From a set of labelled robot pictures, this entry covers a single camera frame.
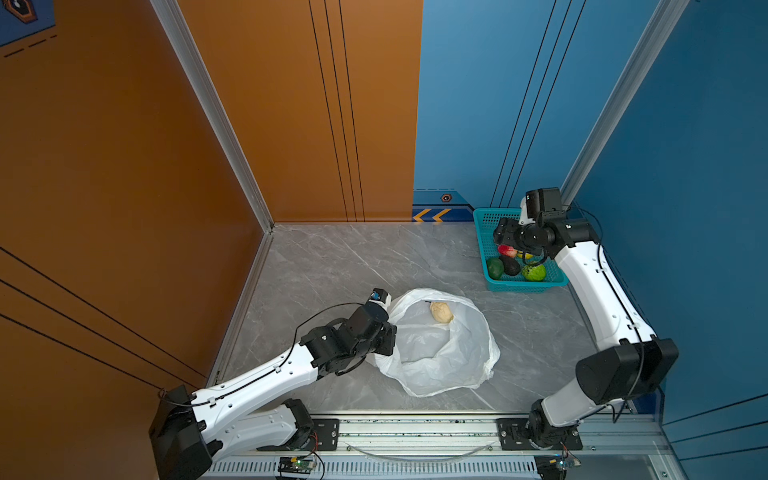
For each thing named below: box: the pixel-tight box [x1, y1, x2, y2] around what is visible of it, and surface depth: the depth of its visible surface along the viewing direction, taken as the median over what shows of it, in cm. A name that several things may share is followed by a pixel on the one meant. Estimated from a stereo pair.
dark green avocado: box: [487, 257, 505, 280], surface depth 104 cm
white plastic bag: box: [366, 288, 500, 398], surface depth 84 cm
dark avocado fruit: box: [500, 255, 521, 276], surface depth 104 cm
